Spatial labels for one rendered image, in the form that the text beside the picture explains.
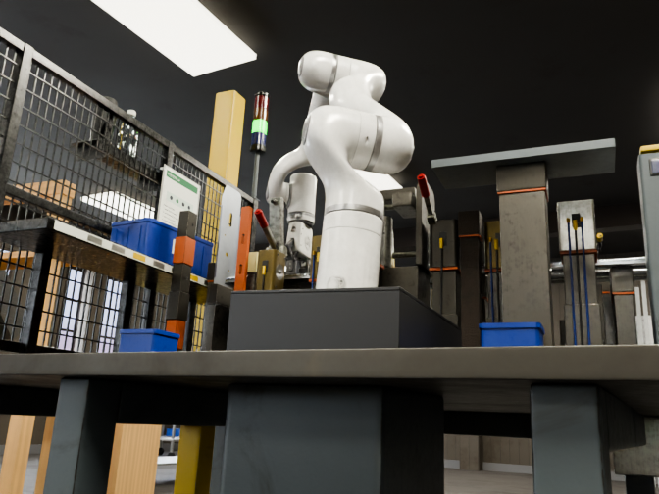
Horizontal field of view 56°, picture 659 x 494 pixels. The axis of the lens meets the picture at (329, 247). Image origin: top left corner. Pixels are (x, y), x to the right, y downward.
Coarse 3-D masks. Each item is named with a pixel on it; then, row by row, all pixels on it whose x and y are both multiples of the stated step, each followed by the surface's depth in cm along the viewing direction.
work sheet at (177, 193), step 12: (168, 168) 221; (168, 180) 221; (180, 180) 228; (168, 192) 220; (180, 192) 227; (192, 192) 234; (168, 204) 220; (180, 204) 227; (192, 204) 234; (168, 216) 220
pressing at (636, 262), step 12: (552, 264) 151; (600, 264) 146; (612, 264) 145; (624, 264) 149; (636, 264) 149; (288, 276) 177; (300, 276) 176; (552, 276) 164; (600, 276) 162; (636, 276) 159
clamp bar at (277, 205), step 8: (272, 200) 176; (280, 200) 177; (272, 208) 178; (280, 208) 177; (272, 216) 177; (280, 216) 177; (272, 224) 177; (280, 224) 176; (272, 232) 177; (280, 232) 176; (280, 240) 176
